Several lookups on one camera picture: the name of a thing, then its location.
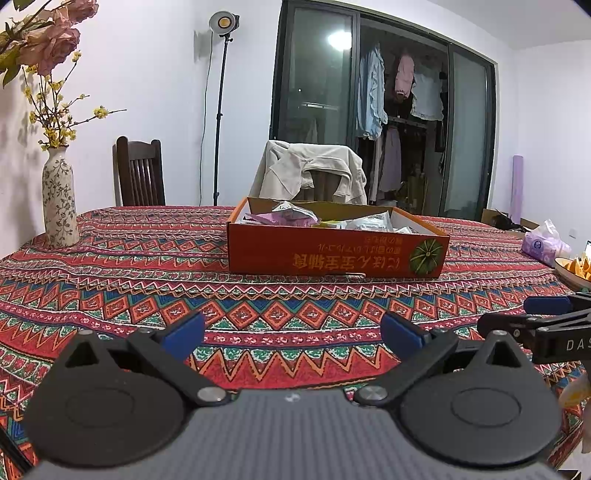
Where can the floral ceramic vase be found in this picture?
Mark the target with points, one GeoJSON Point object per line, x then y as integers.
{"type": "Point", "coordinates": [60, 203]}

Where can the black framed glass sliding door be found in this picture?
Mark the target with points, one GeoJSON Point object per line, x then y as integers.
{"type": "Point", "coordinates": [314, 69]}

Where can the studio light on stand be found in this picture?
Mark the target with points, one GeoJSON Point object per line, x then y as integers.
{"type": "Point", "coordinates": [224, 22]}

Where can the brown cardboard carton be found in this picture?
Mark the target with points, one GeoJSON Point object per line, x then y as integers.
{"type": "Point", "coordinates": [489, 217]}

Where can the yellow flower branches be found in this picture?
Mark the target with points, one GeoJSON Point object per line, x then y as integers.
{"type": "Point", "coordinates": [54, 141]}

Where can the brown wooden chair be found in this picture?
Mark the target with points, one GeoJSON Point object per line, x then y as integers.
{"type": "Point", "coordinates": [325, 187]}

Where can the light blue hanging shirt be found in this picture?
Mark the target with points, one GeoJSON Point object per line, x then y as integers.
{"type": "Point", "coordinates": [371, 97]}

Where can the purple yoga mat roll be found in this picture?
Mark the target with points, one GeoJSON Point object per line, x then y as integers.
{"type": "Point", "coordinates": [517, 184]}

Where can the pile of mixed snack packets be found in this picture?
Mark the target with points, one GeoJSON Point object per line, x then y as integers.
{"type": "Point", "coordinates": [369, 224]}

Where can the purple tissue pack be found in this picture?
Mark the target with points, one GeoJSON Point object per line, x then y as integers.
{"type": "Point", "coordinates": [542, 244]}

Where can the bowl of orange fruit pieces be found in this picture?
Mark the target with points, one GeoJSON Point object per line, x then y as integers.
{"type": "Point", "coordinates": [579, 267]}

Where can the green snack bar packet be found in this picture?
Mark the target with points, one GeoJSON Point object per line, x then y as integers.
{"type": "Point", "coordinates": [332, 225]}

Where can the orange cardboard box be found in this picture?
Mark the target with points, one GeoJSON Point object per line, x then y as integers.
{"type": "Point", "coordinates": [300, 258]}

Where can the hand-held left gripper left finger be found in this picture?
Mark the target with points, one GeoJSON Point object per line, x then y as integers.
{"type": "Point", "coordinates": [184, 332]}

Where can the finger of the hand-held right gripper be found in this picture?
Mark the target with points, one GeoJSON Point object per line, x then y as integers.
{"type": "Point", "coordinates": [508, 323]}
{"type": "Point", "coordinates": [547, 304]}

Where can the pale pink long garment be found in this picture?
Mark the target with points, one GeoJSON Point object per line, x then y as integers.
{"type": "Point", "coordinates": [391, 161]}

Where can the white hanging top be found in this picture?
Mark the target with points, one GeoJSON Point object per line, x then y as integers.
{"type": "Point", "coordinates": [427, 99]}

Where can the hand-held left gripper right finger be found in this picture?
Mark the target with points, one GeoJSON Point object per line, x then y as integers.
{"type": "Point", "coordinates": [401, 334]}

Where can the beige jacket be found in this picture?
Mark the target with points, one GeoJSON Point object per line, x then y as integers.
{"type": "Point", "coordinates": [286, 166]}

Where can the dark wooden chair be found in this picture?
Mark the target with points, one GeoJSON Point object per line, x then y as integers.
{"type": "Point", "coordinates": [138, 147]}

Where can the pink hanging garment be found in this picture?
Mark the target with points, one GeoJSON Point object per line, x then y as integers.
{"type": "Point", "coordinates": [404, 76]}

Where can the pink rose bouquet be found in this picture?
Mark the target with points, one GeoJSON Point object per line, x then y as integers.
{"type": "Point", "coordinates": [51, 44]}

